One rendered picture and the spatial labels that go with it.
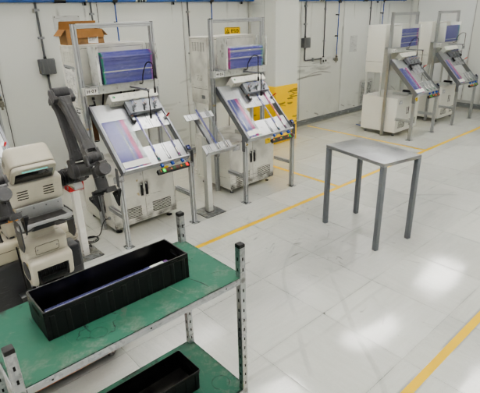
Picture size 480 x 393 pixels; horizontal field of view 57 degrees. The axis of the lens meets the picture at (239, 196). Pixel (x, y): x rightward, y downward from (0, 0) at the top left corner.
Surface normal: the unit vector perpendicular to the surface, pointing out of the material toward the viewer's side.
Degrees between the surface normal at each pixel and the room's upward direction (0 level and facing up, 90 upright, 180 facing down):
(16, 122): 90
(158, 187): 90
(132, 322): 0
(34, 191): 98
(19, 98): 90
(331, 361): 0
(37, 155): 43
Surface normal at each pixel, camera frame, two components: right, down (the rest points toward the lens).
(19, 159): 0.44, -0.50
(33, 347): -0.03, -0.92
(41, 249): 0.67, 0.40
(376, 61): -0.75, 0.27
